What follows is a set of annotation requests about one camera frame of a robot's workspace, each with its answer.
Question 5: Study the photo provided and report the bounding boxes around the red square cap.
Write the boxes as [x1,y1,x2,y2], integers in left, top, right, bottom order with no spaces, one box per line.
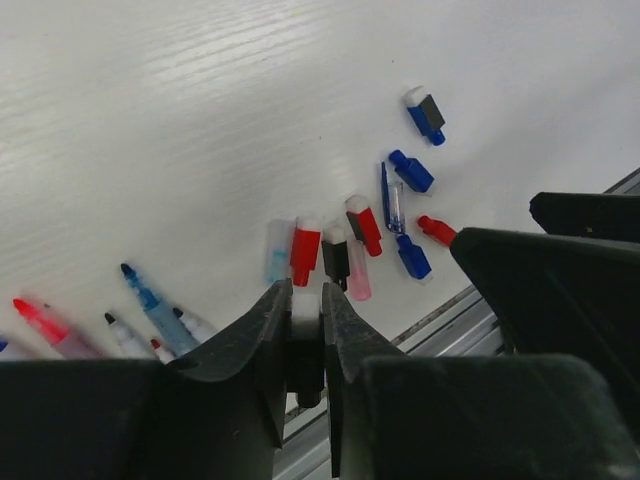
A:
[290,216,321,287]
[417,215,457,248]

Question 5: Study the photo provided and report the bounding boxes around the white marker black cap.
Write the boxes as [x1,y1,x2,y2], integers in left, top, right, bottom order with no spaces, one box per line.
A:
[104,312,153,359]

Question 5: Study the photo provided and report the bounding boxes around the small blue pen cap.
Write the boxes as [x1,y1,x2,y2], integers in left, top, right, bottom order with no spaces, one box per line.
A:
[388,150,435,194]

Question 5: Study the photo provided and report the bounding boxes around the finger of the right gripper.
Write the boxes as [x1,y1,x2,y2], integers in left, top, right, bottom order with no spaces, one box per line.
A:
[450,228,639,380]
[529,192,639,240]

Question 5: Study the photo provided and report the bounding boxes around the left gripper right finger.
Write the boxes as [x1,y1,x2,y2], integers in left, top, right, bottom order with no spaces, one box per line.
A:
[321,283,639,479]

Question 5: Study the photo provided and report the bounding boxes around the blue square pen cap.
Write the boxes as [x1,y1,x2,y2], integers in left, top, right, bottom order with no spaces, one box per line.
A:
[403,86,446,146]

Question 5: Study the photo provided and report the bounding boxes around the pink translucent pen cap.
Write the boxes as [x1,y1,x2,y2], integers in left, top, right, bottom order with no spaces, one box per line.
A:
[347,237,372,301]

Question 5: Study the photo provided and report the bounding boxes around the light blue pen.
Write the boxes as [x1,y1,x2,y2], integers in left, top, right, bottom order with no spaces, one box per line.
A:
[120,263,198,357]

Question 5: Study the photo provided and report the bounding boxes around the thin pen black cap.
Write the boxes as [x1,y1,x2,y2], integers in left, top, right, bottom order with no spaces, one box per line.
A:
[173,307,218,344]

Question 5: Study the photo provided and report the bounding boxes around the small blue marker cap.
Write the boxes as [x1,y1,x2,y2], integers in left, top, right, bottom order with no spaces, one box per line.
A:
[396,234,432,283]

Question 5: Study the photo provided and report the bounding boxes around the white marker red cap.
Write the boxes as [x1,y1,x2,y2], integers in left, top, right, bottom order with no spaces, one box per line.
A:
[150,338,175,364]

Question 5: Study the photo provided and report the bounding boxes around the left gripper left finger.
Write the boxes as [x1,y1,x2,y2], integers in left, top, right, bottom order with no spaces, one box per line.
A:
[1,281,292,479]

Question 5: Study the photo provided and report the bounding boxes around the clear light blue cap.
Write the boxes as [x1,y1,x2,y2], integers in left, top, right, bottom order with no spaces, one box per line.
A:
[265,219,295,284]

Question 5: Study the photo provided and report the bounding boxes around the small red pen cap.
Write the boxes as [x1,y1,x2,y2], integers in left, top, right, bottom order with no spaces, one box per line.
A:
[345,195,382,257]

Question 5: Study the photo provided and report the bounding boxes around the translucent red pen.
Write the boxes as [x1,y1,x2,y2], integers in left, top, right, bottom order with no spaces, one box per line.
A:
[13,298,104,360]

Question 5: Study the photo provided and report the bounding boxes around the aluminium front rail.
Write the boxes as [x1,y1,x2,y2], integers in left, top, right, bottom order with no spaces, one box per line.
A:
[272,167,640,480]

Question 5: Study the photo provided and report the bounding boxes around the small black pen cap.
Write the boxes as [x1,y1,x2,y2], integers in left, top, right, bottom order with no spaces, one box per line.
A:
[321,226,350,291]

